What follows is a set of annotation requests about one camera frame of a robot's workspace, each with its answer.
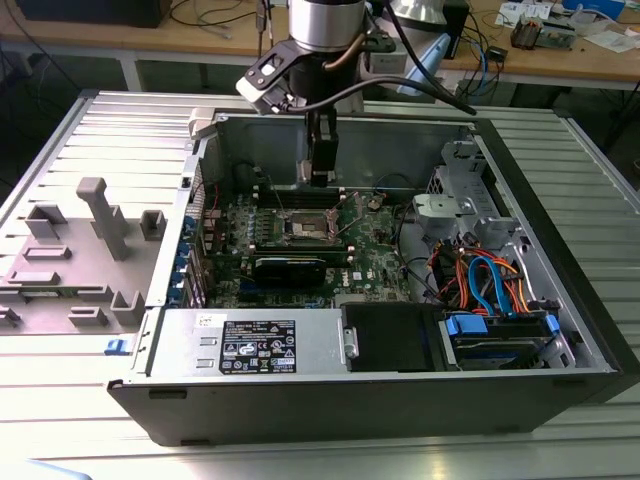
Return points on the CPU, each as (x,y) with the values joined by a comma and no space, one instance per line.
(304,171)

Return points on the black computer box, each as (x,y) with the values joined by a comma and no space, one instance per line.
(90,12)

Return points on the white paper sheet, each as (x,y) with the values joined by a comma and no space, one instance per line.
(610,41)

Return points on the heatsink with copper fins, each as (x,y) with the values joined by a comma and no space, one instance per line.
(525,34)

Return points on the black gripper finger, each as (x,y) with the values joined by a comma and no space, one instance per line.
(325,155)

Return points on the green motherboard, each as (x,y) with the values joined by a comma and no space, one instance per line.
(372,250)

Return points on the silver power supply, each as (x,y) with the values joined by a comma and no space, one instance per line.
(175,345)

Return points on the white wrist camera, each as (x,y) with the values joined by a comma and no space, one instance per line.
(265,82)

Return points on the blue plastic clip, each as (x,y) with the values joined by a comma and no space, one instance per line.
(116,347)

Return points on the black upright box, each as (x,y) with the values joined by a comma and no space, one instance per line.
(457,30)

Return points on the hard disk in blue carrier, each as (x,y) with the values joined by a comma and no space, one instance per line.
(480,350)

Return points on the silver metal drive cage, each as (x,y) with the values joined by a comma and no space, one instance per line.
(440,207)

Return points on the grey parts rack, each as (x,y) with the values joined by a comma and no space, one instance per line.
(75,270)

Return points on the green RAM stick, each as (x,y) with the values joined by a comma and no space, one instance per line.
(42,293)

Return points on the small black adapter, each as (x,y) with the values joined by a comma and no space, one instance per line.
(498,54)

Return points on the black graphics card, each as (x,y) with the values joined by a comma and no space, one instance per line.
(290,274)

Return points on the round coin battery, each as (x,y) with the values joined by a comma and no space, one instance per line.
(374,203)

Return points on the CPU socket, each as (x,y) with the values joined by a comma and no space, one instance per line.
(307,227)

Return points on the metal locking lever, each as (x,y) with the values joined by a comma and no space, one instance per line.
(351,226)
(278,196)

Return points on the wooden desk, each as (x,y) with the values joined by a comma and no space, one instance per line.
(75,40)

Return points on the black PC case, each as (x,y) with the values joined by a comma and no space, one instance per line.
(350,410)

